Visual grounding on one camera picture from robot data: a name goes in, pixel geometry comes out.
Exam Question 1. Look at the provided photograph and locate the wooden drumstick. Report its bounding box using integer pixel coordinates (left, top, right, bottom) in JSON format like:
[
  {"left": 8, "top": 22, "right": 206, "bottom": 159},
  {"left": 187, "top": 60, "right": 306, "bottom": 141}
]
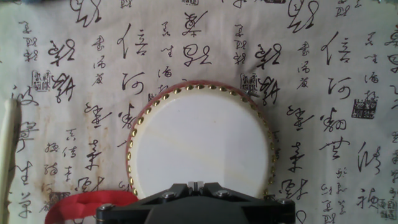
[{"left": 0, "top": 98, "right": 22, "bottom": 224}]

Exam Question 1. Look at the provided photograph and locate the red drum strap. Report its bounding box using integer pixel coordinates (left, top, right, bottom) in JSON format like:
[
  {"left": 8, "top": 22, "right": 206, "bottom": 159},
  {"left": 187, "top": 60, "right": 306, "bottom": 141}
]
[{"left": 44, "top": 190, "right": 139, "bottom": 224}]

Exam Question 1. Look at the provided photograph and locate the red drum with white head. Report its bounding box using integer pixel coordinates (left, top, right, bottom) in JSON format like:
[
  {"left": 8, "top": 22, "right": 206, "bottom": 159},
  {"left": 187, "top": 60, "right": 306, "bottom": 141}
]
[{"left": 126, "top": 80, "right": 279, "bottom": 200}]

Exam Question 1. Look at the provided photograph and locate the calligraphy print tablecloth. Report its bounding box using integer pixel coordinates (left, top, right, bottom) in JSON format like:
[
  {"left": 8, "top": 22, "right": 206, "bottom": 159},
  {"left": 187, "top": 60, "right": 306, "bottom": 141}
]
[{"left": 0, "top": 0, "right": 398, "bottom": 224}]

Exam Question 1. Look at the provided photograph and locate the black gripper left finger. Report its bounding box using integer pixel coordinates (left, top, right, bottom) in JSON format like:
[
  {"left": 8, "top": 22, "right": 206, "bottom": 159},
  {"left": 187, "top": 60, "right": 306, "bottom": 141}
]
[{"left": 95, "top": 182, "right": 197, "bottom": 224}]

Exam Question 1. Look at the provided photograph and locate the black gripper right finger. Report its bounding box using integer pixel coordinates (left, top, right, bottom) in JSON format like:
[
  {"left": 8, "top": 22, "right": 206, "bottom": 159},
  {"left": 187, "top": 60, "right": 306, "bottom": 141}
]
[{"left": 198, "top": 182, "right": 296, "bottom": 224}]

